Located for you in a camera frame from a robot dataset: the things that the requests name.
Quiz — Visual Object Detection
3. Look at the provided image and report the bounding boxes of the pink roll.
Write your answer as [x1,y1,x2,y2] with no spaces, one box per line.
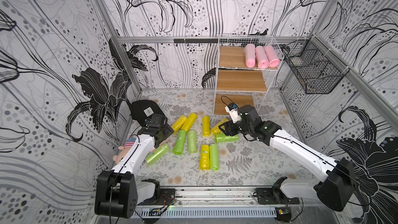
[264,45,280,68]
[244,44,256,68]
[255,46,269,69]

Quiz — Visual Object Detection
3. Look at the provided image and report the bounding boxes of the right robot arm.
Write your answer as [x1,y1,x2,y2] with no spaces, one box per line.
[219,103,357,212]

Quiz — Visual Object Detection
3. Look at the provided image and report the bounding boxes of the green roll near left arm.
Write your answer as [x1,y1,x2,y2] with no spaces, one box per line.
[145,144,170,165]

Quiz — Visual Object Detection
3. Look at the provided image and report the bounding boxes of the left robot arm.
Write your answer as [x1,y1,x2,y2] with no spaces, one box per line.
[94,114,174,218]

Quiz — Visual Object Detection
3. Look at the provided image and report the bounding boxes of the green roll lying sideways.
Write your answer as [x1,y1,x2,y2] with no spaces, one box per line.
[215,133,239,143]

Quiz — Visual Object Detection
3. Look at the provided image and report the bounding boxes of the yellow roll with label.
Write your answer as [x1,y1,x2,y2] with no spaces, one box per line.
[210,118,228,135]

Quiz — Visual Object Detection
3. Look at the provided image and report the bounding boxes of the yellow roll far left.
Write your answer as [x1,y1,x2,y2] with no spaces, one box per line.
[171,115,187,134]

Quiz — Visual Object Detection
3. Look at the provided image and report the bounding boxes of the black cap with label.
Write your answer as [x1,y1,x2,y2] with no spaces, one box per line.
[127,100,165,127]

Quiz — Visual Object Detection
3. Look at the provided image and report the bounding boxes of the green roll front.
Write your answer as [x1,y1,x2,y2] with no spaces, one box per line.
[209,144,219,171]

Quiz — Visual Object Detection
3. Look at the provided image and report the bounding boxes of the yellow roll upright middle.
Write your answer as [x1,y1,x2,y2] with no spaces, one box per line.
[202,116,211,137]

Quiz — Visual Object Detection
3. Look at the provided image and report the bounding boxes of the green roll dark left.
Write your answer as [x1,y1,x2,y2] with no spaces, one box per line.
[173,130,187,155]

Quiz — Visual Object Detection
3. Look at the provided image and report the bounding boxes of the pink plush toy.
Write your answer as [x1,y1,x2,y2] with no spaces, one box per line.
[113,136,136,164]

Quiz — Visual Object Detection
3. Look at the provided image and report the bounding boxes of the pale green roll middle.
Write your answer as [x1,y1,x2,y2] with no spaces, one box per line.
[187,130,198,154]

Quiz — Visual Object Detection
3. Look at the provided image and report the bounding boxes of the yellow roll front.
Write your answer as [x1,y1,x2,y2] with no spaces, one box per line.
[200,145,210,170]

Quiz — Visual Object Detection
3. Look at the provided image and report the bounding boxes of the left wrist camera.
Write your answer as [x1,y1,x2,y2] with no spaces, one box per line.
[141,118,151,126]

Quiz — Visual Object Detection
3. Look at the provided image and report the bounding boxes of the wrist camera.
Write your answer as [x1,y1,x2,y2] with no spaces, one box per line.
[225,102,241,123]
[141,118,151,126]

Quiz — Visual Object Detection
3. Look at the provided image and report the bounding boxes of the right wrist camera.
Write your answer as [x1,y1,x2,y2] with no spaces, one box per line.
[225,102,241,123]

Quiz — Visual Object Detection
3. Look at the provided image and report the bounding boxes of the white wire three-tier shelf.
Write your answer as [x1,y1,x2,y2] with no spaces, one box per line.
[214,34,284,115]

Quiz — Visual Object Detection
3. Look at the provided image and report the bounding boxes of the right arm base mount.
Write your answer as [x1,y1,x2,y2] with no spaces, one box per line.
[253,188,300,206]

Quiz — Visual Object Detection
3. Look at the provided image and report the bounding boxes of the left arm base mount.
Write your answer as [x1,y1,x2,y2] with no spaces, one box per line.
[137,179,176,206]

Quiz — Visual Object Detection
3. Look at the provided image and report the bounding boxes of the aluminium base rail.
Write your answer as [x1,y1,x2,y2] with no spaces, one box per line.
[137,186,306,210]

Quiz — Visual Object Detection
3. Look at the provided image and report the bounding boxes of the black wire wall basket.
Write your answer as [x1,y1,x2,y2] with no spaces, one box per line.
[280,40,348,94]

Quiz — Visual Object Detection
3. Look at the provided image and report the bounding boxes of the white slotted cable duct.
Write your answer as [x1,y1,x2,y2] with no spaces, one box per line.
[132,206,277,219]

